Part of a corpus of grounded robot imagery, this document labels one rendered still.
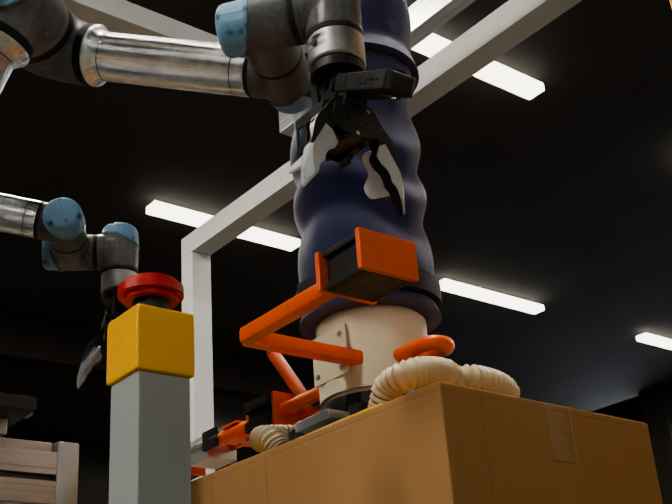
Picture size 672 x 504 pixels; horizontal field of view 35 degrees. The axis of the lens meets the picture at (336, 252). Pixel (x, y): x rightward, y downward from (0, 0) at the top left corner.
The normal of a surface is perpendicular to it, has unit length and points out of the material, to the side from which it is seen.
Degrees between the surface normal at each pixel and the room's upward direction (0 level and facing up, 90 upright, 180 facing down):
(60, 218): 90
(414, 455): 90
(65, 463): 90
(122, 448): 90
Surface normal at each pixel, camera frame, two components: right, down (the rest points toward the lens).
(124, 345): -0.78, -0.22
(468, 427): 0.63, -0.36
